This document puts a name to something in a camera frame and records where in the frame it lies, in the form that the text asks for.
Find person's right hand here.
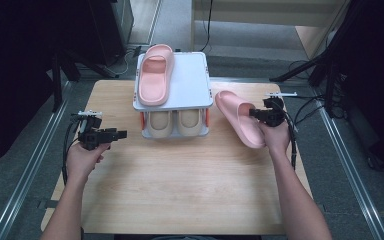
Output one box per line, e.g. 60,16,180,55
257,119,293,157

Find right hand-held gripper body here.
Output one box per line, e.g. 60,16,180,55
262,92,298,128

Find right hand-held gripper black cable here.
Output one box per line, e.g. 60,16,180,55
272,96,300,172

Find metal floor rail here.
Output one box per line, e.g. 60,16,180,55
0,79,74,240
311,88,384,240

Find left hand-held gripper black cable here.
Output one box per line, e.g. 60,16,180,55
61,114,85,186

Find black tripod stand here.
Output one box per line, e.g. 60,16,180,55
269,0,364,116

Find black hanging cable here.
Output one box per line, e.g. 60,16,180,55
199,0,214,53

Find black floor cables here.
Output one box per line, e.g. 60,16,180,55
281,59,348,131

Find person's left hand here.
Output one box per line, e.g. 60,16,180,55
65,141,112,183

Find cream clog shoe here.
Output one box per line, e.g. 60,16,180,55
175,109,204,138
145,110,174,139

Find white two-tier shoe rack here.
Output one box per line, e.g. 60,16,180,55
133,51,214,139

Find black metal stand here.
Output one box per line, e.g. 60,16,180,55
51,49,118,113

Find beige wooden platform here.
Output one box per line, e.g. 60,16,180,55
193,0,351,60

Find black bracket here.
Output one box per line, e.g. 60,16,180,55
132,44,148,58

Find black cabinet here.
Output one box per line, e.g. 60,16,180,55
89,0,135,66

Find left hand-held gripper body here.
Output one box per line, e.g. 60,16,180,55
77,110,112,151

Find pink slide sandal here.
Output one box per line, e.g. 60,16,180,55
137,43,176,107
214,90,268,150

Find hand-held gripper black cable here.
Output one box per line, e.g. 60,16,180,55
272,96,300,172
61,114,85,186

